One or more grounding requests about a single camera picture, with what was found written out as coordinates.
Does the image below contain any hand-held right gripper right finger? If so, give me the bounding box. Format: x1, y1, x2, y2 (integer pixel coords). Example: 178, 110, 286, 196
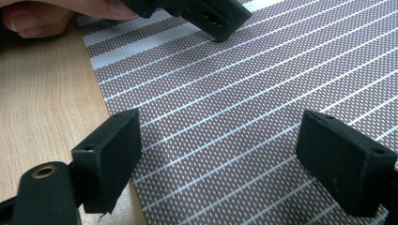
295, 109, 398, 218

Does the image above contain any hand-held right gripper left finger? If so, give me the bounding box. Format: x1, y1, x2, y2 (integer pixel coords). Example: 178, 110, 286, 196
70, 107, 143, 215

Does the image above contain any grey striped placemat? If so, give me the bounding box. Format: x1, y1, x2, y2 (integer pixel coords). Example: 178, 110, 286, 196
76, 0, 398, 225

